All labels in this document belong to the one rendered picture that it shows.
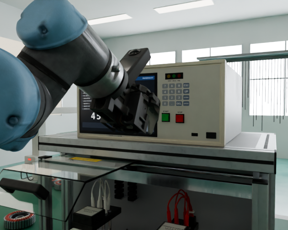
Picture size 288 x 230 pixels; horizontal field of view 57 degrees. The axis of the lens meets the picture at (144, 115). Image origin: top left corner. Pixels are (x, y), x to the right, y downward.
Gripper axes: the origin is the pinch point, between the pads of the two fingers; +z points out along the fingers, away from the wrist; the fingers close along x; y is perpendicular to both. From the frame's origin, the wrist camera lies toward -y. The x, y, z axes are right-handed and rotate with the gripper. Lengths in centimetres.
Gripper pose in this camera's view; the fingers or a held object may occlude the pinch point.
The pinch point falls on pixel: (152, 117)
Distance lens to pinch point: 60.9
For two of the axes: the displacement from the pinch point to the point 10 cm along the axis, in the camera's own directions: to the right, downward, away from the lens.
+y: -1.9, 9.1, -3.6
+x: 9.0, 0.2, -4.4
